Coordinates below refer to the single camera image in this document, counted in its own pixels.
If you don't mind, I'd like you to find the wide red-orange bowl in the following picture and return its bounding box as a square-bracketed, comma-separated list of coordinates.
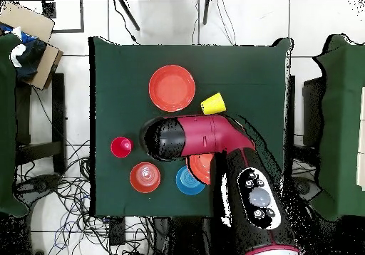
[185, 152, 214, 186]
[148, 64, 197, 113]

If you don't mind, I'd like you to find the yellow cup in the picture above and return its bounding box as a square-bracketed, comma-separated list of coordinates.
[200, 92, 227, 115]

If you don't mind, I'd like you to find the small red-orange bowl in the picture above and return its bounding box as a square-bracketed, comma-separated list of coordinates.
[129, 162, 161, 194]

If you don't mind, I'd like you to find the red cup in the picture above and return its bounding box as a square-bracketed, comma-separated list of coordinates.
[110, 136, 134, 159]

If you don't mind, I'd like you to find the small blue bowl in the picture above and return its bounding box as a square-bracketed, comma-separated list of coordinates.
[175, 165, 207, 196]

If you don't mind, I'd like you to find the dark green tablecloth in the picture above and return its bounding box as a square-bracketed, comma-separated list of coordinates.
[88, 36, 294, 220]

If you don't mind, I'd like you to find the black power strip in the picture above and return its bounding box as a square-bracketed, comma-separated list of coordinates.
[108, 217, 127, 246]

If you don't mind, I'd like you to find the black tripod leg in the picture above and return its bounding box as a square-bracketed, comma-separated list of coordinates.
[202, 0, 210, 26]
[118, 0, 141, 31]

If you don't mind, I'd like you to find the black chair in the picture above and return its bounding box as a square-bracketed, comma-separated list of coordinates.
[302, 76, 326, 147]

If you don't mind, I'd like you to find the green cloth side table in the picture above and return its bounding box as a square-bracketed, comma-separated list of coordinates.
[0, 33, 29, 218]
[312, 33, 365, 221]

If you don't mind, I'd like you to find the blue and white cloth bundle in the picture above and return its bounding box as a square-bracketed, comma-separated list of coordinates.
[0, 24, 48, 80]

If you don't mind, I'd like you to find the cardboard box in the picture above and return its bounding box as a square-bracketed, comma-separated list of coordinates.
[0, 1, 64, 91]

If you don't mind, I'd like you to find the tangle of floor cables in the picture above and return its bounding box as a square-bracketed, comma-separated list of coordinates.
[16, 139, 156, 255]

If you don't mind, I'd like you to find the black floor cable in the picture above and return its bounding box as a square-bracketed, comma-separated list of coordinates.
[113, 0, 140, 45]

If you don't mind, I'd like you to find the black metal frame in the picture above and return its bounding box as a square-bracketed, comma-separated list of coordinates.
[41, 0, 86, 34]

